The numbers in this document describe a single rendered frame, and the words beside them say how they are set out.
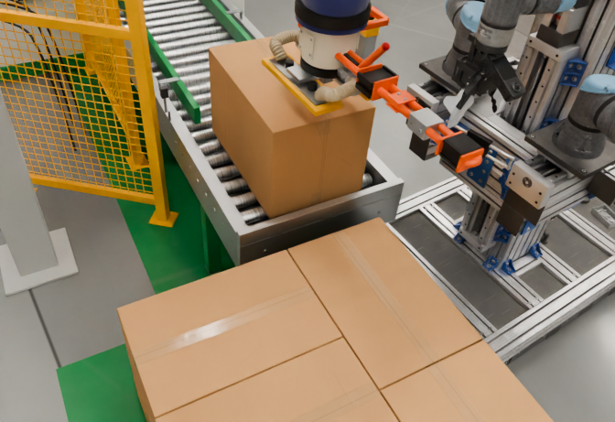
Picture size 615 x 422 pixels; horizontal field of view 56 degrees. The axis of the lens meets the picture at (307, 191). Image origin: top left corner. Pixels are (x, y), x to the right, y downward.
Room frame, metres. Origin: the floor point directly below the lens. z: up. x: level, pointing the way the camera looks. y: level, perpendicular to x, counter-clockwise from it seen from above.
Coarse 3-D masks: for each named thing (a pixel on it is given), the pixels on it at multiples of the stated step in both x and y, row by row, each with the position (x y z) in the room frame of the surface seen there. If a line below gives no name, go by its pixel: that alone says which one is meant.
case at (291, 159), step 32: (224, 64) 1.89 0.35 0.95; (256, 64) 1.91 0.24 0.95; (224, 96) 1.86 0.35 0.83; (256, 96) 1.70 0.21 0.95; (288, 96) 1.72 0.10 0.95; (352, 96) 1.76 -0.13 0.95; (224, 128) 1.87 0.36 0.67; (256, 128) 1.60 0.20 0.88; (288, 128) 1.53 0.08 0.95; (320, 128) 1.59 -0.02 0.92; (352, 128) 1.66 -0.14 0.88; (256, 160) 1.60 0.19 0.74; (288, 160) 1.53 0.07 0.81; (320, 160) 1.60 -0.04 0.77; (352, 160) 1.67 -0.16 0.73; (256, 192) 1.60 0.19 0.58; (288, 192) 1.53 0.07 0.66; (320, 192) 1.60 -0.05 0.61; (352, 192) 1.68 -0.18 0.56
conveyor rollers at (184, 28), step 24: (144, 0) 3.21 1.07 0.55; (168, 0) 3.27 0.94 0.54; (192, 0) 3.28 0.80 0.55; (168, 24) 2.99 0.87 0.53; (192, 24) 2.98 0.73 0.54; (216, 24) 3.05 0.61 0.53; (168, 48) 2.72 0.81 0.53; (192, 48) 2.71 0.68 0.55; (192, 72) 2.51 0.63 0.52; (168, 96) 2.26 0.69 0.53; (216, 144) 1.92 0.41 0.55; (264, 216) 1.53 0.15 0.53
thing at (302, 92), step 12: (264, 60) 1.67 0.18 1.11; (288, 60) 1.63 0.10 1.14; (276, 72) 1.61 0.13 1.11; (288, 84) 1.54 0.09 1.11; (300, 84) 1.54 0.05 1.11; (312, 84) 1.51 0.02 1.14; (300, 96) 1.48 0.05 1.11; (312, 96) 1.48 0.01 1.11; (312, 108) 1.43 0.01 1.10; (324, 108) 1.43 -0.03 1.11; (336, 108) 1.45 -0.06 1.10
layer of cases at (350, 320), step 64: (320, 256) 1.34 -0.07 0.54; (384, 256) 1.37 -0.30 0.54; (128, 320) 1.01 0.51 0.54; (192, 320) 1.03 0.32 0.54; (256, 320) 1.05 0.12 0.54; (320, 320) 1.07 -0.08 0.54; (384, 320) 1.10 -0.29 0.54; (448, 320) 1.12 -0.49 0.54; (192, 384) 0.82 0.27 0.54; (256, 384) 0.84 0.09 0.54; (320, 384) 0.85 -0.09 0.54; (384, 384) 0.87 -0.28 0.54; (448, 384) 0.89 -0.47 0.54; (512, 384) 0.91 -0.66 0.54
